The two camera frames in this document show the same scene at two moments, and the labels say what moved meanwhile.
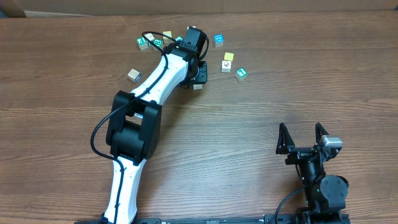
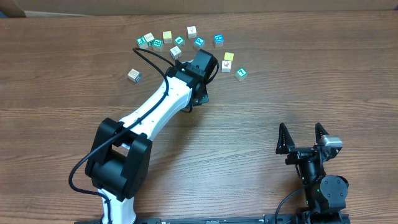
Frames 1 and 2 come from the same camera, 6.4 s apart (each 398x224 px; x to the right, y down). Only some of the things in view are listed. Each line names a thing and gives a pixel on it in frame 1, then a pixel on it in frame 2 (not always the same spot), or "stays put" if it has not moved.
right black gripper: (286, 145) stays put
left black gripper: (203, 74) → (203, 95)
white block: (134, 76) stays put
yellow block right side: (229, 56) stays put
